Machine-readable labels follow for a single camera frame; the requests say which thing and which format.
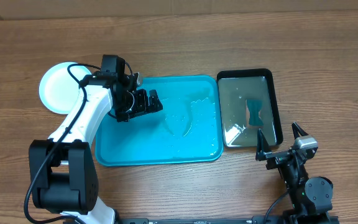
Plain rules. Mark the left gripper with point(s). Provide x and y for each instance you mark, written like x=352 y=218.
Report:
x=153 y=104

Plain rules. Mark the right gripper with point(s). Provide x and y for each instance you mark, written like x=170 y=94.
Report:
x=279 y=154

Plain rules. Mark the light blue plate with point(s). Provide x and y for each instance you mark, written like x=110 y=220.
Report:
x=58 y=91

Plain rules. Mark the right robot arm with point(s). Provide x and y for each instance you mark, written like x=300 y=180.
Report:
x=311 y=198

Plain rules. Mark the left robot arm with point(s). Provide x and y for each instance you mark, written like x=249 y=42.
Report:
x=63 y=176

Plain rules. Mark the teal plastic tray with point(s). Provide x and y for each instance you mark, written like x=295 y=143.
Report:
x=188 y=129

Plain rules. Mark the black water tray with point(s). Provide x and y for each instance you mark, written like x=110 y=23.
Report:
x=235 y=87

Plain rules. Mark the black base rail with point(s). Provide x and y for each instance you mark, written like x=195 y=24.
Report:
x=253 y=220

